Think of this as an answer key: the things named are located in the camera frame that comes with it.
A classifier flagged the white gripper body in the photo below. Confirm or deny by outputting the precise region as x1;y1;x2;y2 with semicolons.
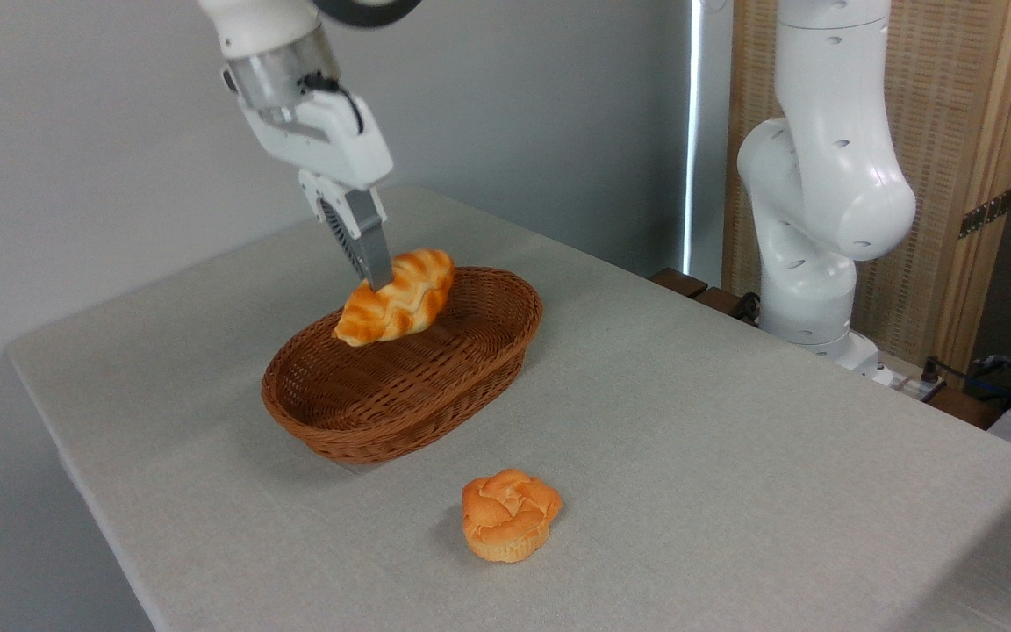
238;88;395;190

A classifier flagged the grey tablecloth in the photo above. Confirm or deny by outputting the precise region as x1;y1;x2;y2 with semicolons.
7;186;1011;632

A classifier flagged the round orange bun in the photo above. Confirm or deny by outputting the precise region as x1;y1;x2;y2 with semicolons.
462;469;563;564

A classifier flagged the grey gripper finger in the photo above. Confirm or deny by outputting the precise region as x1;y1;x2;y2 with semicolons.
333;187;396;293
299;172;367;276

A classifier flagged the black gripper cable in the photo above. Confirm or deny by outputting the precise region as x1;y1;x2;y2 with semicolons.
302;73;366;134

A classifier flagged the golden striped croissant bread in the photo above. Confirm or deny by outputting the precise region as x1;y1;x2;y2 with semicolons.
333;248;456;347

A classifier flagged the metal screen hinge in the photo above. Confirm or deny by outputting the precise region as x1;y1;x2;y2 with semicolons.
959;189;1011;240

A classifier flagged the brown wooden board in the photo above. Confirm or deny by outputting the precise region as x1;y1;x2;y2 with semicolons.
927;386;1008;431

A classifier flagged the brown oval wicker basket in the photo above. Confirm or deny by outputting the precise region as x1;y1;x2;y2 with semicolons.
262;267;544;464

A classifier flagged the dark brown wooden block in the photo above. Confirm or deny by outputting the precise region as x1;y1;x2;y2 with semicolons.
694;286;745;319
649;268;708;299

